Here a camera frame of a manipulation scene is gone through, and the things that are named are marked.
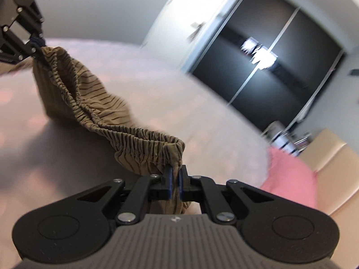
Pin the white door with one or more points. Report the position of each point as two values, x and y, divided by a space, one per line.
174 19

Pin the pink pillow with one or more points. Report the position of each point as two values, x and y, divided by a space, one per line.
291 179

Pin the dark sliding wardrobe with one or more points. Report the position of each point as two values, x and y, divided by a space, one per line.
294 75

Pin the small hanging pouch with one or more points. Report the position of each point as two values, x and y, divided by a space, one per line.
193 35

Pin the beige striped pants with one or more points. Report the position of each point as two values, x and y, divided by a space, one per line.
92 109

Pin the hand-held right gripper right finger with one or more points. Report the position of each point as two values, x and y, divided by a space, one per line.
181 183

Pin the beige padded headboard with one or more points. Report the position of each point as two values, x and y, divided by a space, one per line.
336 159

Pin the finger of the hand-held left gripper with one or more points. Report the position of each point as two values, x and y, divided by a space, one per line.
26 50
35 19

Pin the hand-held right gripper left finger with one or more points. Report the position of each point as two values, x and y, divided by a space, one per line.
169 182

